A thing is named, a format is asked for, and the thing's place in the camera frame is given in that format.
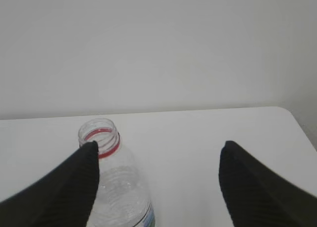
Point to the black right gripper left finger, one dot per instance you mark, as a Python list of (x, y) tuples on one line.
[(62, 198)]

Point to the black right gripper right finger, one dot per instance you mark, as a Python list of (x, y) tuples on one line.
[(256, 196)]

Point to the clear plastic water bottle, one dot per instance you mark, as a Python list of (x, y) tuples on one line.
[(123, 197)]

